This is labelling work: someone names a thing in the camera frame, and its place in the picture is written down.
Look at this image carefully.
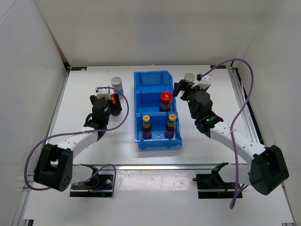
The silver-cap blue-label shaker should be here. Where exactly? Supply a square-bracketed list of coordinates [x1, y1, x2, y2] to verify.
[111, 77, 124, 99]
[184, 73, 195, 82]

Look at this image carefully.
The red-cap sauce jar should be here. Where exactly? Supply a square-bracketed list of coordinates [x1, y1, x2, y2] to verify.
[159, 91, 173, 112]
[110, 94, 122, 116]

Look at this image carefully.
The yellow-cap sauce bottle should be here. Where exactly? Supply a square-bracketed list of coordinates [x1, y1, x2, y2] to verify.
[142, 115, 152, 139]
[165, 113, 176, 138]

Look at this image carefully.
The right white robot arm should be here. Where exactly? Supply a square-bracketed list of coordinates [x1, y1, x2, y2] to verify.
[173, 80, 289, 195]

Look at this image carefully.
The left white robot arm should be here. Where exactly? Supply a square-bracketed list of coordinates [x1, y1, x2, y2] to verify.
[33, 94, 122, 191]

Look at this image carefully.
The blue three-compartment plastic bin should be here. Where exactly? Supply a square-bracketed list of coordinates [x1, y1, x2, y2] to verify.
[134, 71, 182, 149]

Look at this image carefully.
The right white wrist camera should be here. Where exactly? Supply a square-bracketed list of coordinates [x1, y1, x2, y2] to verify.
[191, 74, 212, 90]

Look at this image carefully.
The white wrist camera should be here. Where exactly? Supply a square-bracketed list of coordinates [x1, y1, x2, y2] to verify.
[95, 89, 111, 100]
[191, 74, 212, 90]

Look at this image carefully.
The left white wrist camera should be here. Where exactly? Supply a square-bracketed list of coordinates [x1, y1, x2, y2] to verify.
[95, 89, 111, 100]

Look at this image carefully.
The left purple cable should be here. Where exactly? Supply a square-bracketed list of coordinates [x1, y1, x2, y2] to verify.
[24, 86, 130, 191]

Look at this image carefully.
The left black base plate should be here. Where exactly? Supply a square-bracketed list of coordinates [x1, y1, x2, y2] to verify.
[69, 172, 115, 198]

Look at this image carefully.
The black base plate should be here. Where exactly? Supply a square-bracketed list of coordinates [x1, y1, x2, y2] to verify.
[69, 172, 115, 198]
[192, 174, 235, 199]

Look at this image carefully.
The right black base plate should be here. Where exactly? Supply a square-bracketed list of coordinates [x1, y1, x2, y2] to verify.
[192, 174, 235, 199]

